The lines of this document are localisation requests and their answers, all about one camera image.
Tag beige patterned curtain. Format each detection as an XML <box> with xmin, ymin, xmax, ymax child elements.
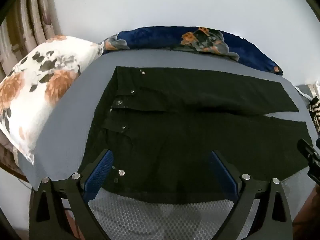
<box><xmin>0</xmin><ymin>0</ymin><xmax>63</xmax><ymax>85</ymax></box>

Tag black white striped cloth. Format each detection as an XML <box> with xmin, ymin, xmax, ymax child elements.
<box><xmin>309</xmin><ymin>96</ymin><xmax>320</xmax><ymax>132</ymax></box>

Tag person's right forearm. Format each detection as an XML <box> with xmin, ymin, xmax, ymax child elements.
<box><xmin>292</xmin><ymin>182</ymin><xmax>320</xmax><ymax>232</ymax></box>

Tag grey cloth with white trim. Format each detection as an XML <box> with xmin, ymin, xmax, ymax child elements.
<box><xmin>294</xmin><ymin>81</ymin><xmax>320</xmax><ymax>98</ymax></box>

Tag navy floral blanket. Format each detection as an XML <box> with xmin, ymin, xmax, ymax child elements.
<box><xmin>99</xmin><ymin>26</ymin><xmax>284</xmax><ymax>77</ymax></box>

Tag black pants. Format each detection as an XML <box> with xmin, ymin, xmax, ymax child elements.
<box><xmin>84</xmin><ymin>66</ymin><xmax>313</xmax><ymax>204</ymax></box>

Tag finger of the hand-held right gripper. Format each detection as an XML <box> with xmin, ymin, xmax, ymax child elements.
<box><xmin>297</xmin><ymin>138</ymin><xmax>320</xmax><ymax>181</ymax></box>

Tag grey mesh mattress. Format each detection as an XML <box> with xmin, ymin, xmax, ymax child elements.
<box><xmin>19</xmin><ymin>49</ymin><xmax>320</xmax><ymax>240</ymax></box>

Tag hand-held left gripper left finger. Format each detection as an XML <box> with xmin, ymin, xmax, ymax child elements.
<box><xmin>29</xmin><ymin>149</ymin><xmax>115</xmax><ymax>240</ymax></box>

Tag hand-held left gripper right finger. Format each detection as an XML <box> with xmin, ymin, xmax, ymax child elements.
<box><xmin>209</xmin><ymin>150</ymin><xmax>293</xmax><ymax>240</ymax></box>

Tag white floral pillow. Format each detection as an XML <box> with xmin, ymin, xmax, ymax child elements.
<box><xmin>0</xmin><ymin>35</ymin><xmax>104</xmax><ymax>165</ymax></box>

